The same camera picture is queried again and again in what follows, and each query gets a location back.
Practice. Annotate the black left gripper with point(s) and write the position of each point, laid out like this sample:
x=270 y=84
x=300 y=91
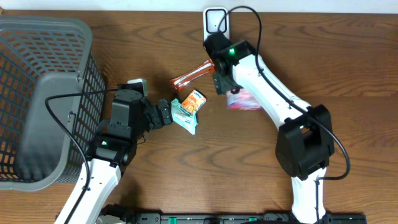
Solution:
x=163 y=112

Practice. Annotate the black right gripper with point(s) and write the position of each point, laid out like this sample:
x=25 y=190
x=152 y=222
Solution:
x=221 y=84

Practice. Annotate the teal flushable wipes packet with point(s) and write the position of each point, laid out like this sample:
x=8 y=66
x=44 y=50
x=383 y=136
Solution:
x=184 y=114

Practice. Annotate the red blue snack bag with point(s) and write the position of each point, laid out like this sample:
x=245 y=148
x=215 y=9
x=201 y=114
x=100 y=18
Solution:
x=242 y=101

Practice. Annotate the orange snack bar wrapper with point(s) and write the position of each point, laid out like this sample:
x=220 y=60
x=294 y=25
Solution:
x=180 y=82

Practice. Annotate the orange Kleenex tissue pack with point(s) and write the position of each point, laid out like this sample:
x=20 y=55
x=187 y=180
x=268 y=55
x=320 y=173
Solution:
x=193 y=102

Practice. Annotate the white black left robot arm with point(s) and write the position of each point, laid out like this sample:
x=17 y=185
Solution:
x=110 y=151

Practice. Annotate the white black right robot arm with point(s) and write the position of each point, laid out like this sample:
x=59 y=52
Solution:
x=303 y=149

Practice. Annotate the grey plastic lattice basket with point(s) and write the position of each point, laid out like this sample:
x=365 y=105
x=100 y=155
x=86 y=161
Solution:
x=51 y=100

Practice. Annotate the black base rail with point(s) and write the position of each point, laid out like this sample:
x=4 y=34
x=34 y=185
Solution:
x=233 y=218

